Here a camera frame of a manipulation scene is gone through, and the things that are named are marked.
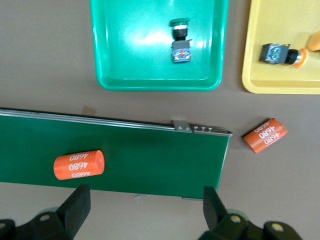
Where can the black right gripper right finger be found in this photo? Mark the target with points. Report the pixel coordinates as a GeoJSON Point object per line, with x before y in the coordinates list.
{"type": "Point", "coordinates": [213, 210]}

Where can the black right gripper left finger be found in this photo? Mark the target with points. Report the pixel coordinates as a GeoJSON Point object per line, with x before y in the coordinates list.
{"type": "Point", "coordinates": [76, 207]}

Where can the orange 4680 battery cylinder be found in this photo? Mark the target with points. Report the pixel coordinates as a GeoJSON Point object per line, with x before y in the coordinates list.
{"type": "Point", "coordinates": [265, 136]}
{"type": "Point", "coordinates": [78, 165]}

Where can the green mushroom push button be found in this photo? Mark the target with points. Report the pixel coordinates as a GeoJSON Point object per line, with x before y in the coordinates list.
{"type": "Point", "coordinates": [181, 50]}

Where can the yellow mushroom push button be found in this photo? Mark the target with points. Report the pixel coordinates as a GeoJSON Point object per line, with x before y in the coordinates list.
{"type": "Point", "coordinates": [315, 41]}
{"type": "Point", "coordinates": [275, 53]}

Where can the green conveyor belt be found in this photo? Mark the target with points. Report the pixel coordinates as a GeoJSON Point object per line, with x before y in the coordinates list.
{"type": "Point", "coordinates": [150, 155]}

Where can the yellow plastic tray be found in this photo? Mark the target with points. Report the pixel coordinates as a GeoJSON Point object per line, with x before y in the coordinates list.
{"type": "Point", "coordinates": [275, 77]}

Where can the green plastic tray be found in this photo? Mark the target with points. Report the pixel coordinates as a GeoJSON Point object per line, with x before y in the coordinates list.
{"type": "Point", "coordinates": [135, 62]}

